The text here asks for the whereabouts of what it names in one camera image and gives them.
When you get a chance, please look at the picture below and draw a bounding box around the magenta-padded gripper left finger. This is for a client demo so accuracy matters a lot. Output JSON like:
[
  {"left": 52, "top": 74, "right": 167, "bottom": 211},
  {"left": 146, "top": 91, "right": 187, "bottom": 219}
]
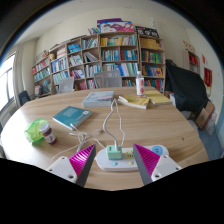
[{"left": 45, "top": 143, "right": 98, "bottom": 188}]

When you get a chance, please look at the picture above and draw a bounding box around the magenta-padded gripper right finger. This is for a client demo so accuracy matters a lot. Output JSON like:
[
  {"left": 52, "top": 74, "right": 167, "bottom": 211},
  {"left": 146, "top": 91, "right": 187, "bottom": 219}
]
[{"left": 132, "top": 143, "right": 183, "bottom": 187}]

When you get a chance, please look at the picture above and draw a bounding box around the light green charger block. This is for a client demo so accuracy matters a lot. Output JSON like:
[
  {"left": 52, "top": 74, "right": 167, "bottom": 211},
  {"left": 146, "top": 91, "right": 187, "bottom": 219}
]
[{"left": 105, "top": 144, "right": 123, "bottom": 161}]

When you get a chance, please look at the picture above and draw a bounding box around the small red jar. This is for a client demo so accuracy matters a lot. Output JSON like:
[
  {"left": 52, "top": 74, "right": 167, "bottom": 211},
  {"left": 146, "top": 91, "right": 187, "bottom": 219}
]
[{"left": 39, "top": 122, "right": 58, "bottom": 146}]

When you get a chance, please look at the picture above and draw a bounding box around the white power strip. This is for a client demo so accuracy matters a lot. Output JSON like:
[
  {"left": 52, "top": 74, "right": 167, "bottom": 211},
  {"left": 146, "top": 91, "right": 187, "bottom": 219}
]
[{"left": 94, "top": 144, "right": 170, "bottom": 172}]

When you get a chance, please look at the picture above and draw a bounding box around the green plastic bag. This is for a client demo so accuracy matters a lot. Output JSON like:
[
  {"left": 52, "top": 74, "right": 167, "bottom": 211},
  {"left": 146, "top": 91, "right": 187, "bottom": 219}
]
[{"left": 23, "top": 117, "right": 50, "bottom": 145}]

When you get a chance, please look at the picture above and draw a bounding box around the teal book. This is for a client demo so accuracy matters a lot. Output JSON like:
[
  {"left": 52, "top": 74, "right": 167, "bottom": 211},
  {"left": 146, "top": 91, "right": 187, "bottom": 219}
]
[{"left": 52, "top": 105, "right": 94, "bottom": 131}]

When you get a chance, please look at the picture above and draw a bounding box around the cardboard box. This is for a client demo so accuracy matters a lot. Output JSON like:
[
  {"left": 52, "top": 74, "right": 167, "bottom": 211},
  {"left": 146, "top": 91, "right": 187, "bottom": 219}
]
[{"left": 194, "top": 100, "right": 216, "bottom": 130}]

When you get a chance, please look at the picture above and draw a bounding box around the white box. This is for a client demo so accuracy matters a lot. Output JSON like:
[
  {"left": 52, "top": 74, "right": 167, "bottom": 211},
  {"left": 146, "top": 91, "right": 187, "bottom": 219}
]
[{"left": 165, "top": 90, "right": 178, "bottom": 108}]

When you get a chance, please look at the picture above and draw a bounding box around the thin yellow book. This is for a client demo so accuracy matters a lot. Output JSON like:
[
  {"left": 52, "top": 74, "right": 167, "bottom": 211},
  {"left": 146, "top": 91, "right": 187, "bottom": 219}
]
[{"left": 143, "top": 89, "right": 173, "bottom": 106}]

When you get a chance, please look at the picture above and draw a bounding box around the thick yellow book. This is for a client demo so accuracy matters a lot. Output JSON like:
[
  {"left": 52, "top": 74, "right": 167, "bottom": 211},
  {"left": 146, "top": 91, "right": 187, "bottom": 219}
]
[{"left": 117, "top": 94, "right": 151, "bottom": 110}]

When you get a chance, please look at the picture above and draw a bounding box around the dark office chair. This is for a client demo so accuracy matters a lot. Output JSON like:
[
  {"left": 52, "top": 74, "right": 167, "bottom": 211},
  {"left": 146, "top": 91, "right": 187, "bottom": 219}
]
[{"left": 18, "top": 90, "right": 32, "bottom": 107}]

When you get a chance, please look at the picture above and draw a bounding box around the clear bottle with red label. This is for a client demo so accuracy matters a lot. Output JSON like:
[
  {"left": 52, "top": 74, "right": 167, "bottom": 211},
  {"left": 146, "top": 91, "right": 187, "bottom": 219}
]
[{"left": 135, "top": 70, "right": 146, "bottom": 98}]

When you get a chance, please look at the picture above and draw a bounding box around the black cloth cover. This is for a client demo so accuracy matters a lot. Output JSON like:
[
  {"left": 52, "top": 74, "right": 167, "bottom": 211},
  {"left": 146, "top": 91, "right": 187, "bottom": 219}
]
[{"left": 164, "top": 59, "right": 210, "bottom": 114}]

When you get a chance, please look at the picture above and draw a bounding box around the white chair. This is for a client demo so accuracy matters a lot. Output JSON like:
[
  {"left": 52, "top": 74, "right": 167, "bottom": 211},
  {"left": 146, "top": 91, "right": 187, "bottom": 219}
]
[{"left": 58, "top": 76, "right": 76, "bottom": 94}]

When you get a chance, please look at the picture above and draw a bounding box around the grey mesh chair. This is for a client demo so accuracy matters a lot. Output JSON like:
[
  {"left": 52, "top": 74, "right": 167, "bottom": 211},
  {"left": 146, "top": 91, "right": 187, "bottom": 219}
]
[{"left": 93, "top": 69, "right": 123, "bottom": 89}]

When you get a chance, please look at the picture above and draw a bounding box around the window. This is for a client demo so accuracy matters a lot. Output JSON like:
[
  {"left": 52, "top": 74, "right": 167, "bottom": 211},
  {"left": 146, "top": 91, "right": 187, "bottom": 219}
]
[{"left": 0, "top": 53, "right": 17, "bottom": 113}]

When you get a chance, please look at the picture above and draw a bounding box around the wooden bookshelf unit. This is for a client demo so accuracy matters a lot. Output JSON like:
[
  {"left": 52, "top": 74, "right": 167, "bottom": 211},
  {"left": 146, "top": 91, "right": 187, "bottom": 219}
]
[{"left": 31, "top": 18, "right": 167, "bottom": 98}]

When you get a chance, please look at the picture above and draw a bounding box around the white power strip cord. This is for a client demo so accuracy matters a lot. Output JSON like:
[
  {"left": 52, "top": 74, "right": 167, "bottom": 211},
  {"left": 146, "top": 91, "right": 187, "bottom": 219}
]
[{"left": 50, "top": 123, "right": 107, "bottom": 164}]

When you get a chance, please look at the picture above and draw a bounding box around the white charging cable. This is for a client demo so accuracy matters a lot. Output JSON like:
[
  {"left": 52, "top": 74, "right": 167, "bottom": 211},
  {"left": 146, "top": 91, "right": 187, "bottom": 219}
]
[{"left": 101, "top": 98, "right": 126, "bottom": 150}]

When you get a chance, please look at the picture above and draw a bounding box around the red wall banner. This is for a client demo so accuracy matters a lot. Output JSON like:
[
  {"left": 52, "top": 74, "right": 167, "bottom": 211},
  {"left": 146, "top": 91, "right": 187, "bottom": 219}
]
[{"left": 203, "top": 67, "right": 213, "bottom": 88}]

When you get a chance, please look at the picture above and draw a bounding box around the small wooden wall shelf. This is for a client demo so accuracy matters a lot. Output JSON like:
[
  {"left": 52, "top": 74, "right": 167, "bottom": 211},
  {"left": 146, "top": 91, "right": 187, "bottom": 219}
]
[{"left": 182, "top": 49, "right": 201, "bottom": 75}]

